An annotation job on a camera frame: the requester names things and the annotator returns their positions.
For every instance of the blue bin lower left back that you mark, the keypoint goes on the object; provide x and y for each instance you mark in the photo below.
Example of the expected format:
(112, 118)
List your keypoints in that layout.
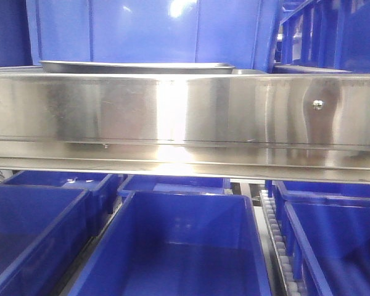
(103, 188)

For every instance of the blue bin lower left front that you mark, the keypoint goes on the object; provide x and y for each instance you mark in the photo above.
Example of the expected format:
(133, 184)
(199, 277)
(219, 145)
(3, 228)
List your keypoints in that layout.
(41, 232)

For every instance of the large blue crate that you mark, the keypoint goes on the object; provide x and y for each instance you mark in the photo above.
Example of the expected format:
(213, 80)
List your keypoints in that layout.
(325, 34)
(240, 33)

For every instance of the silver metal tray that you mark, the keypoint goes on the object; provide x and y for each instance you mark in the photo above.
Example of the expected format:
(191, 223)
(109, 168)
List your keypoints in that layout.
(76, 67)

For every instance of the blue bin lower centre back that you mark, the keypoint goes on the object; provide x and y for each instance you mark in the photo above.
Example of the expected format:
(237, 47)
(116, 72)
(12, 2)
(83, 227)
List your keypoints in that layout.
(199, 185)

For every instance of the blue bin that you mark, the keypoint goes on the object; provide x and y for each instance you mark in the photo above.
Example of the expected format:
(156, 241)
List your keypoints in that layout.
(41, 232)
(199, 185)
(310, 192)
(178, 244)
(103, 188)
(330, 248)

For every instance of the white roller track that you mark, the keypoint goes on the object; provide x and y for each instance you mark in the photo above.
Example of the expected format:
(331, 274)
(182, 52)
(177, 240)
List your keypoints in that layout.
(281, 262)

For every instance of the large blue crate upper left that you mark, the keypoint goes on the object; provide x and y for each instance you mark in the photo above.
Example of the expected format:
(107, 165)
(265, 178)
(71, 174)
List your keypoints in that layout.
(240, 33)

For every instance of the stainless steel shelf front rail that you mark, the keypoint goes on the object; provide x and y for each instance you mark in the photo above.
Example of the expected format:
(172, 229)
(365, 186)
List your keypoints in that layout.
(242, 126)

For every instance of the blue bin lower right back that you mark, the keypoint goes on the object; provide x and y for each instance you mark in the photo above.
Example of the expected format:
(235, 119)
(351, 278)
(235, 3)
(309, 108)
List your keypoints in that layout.
(310, 192)

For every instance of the blue bin lower right front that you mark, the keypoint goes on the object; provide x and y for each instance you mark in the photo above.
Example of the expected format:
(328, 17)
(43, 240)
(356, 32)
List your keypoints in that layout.
(330, 248)

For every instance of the blue bin lower centre front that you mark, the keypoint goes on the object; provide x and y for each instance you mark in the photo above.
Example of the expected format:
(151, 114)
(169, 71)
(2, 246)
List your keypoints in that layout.
(178, 244)

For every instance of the shelf rail screw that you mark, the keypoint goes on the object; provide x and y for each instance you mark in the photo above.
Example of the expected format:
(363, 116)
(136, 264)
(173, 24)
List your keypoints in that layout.
(318, 104)

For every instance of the large blue crate upper right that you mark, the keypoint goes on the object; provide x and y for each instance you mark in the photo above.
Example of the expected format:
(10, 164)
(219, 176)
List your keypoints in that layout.
(325, 34)

